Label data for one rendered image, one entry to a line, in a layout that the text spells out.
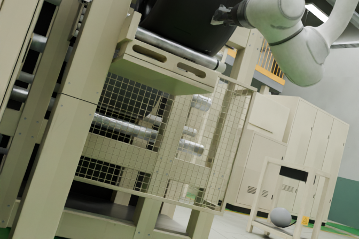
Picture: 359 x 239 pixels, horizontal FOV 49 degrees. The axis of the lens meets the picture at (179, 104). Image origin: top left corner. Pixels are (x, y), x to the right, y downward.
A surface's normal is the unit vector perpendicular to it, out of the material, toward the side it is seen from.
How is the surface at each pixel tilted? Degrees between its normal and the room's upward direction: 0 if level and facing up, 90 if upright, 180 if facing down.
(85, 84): 90
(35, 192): 90
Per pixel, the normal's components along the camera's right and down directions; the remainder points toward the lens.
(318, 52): 0.37, 0.16
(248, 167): 0.60, 0.07
